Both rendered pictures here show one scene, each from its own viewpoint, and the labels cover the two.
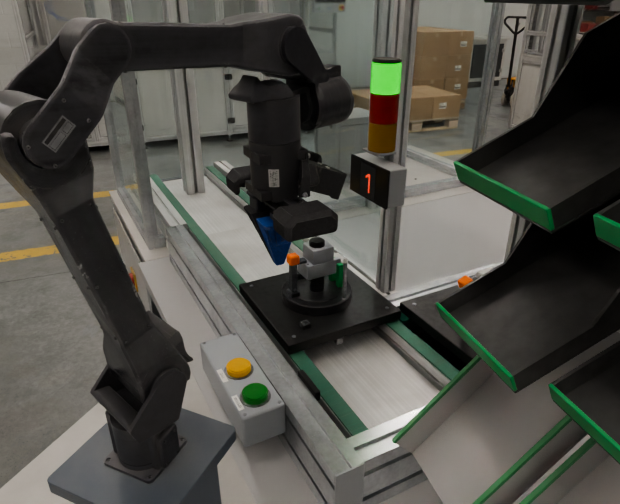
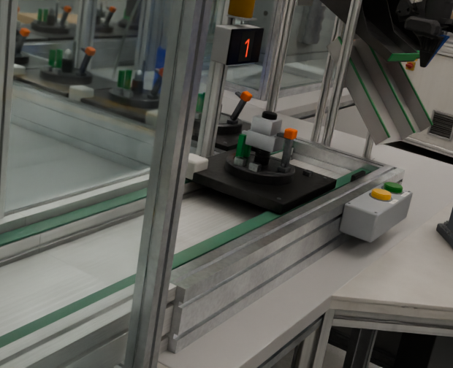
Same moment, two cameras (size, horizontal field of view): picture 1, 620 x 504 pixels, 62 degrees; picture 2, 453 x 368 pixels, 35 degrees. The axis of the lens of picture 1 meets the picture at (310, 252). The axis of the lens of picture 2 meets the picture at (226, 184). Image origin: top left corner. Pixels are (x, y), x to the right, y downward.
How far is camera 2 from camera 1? 2.04 m
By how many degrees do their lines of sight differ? 108
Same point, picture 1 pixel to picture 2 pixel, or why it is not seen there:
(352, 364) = not seen: hidden behind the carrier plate
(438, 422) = (370, 123)
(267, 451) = not seen: hidden behind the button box
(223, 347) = (368, 205)
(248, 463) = (398, 234)
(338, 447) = (388, 169)
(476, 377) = (359, 95)
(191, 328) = (307, 287)
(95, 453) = not seen: outside the picture
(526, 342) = (394, 50)
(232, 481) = (416, 238)
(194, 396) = (381, 264)
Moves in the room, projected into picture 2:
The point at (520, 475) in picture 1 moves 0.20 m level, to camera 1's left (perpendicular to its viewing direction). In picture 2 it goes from (394, 102) to (451, 125)
